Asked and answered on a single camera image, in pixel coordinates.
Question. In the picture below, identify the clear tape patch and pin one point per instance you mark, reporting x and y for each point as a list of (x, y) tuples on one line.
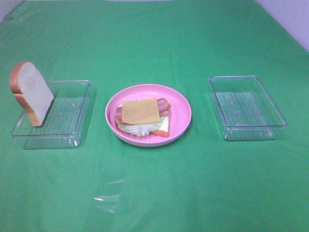
[(108, 192)]

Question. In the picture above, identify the yellow cheese slice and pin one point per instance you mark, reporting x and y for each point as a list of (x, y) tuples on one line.
[(140, 111)]

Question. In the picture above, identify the pink plate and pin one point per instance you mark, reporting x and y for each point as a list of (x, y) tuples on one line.
[(180, 113)]

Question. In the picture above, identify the white toast slice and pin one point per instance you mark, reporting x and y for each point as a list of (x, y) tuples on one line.
[(165, 128)]

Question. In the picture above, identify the clear ingredients tray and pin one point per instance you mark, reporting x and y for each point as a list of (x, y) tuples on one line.
[(244, 109)]

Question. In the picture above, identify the green lettuce leaf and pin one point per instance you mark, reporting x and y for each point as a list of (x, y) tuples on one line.
[(139, 130)]

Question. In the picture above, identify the green tablecloth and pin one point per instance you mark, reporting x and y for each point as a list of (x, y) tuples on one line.
[(199, 183)]

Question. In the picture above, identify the clear bread tray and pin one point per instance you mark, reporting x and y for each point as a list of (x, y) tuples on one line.
[(66, 121)]

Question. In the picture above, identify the curved bacon strip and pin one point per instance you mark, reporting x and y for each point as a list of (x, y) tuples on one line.
[(146, 110)]

